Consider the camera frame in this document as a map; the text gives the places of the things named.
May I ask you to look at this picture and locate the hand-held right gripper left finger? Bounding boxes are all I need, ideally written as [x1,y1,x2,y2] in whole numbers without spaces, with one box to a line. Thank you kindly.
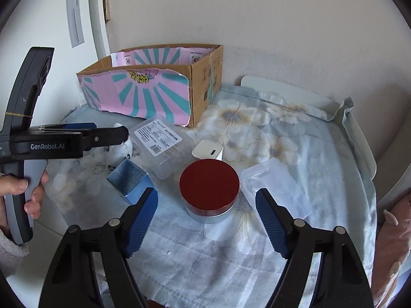
[43,187,159,308]

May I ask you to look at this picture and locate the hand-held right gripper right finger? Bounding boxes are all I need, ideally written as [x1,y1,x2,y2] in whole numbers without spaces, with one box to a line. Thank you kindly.
[255,188,375,308]

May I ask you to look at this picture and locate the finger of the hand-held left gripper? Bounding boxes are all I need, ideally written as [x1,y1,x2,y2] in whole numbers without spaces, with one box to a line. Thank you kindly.
[39,122,97,133]
[82,124,129,152]

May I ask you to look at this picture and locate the round tin with red lid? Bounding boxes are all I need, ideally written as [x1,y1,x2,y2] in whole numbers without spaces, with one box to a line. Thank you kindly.
[179,160,241,224]

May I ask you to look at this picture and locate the person's left forearm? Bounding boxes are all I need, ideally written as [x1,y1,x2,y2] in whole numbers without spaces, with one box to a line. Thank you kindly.
[0,223,31,275]

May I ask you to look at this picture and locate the person's left hand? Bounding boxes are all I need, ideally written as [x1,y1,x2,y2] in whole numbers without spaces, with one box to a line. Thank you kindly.
[0,171,49,232]

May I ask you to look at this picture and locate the white soft object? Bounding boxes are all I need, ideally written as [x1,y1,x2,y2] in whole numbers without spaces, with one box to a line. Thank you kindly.
[114,122,134,159]

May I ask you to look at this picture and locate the plain clear plastic case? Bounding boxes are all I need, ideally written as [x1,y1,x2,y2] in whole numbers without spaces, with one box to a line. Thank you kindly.
[241,162,313,220]

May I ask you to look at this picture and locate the small blue carton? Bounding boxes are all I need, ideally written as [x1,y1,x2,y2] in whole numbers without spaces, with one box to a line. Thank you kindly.
[107,159,155,204]

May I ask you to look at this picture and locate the labelled clear plastic box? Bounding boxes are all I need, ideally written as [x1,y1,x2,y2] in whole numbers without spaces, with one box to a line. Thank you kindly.
[133,115,194,179]

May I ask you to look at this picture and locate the floral blue cloth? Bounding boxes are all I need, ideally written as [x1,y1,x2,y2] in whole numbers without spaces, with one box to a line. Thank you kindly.
[48,83,378,308]

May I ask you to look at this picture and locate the white charger adapter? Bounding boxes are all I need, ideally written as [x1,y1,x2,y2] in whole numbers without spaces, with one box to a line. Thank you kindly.
[192,139,223,161]

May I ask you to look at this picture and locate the cardboard box with pink lining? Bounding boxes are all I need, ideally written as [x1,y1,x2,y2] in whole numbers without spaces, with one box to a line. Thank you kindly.
[76,43,223,128]

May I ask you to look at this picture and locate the grey recessed door handle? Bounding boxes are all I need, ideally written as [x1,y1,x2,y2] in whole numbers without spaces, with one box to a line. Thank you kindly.
[66,0,85,47]

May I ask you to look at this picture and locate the white door frame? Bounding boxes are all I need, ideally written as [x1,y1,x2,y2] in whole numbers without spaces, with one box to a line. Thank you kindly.
[88,0,111,60]

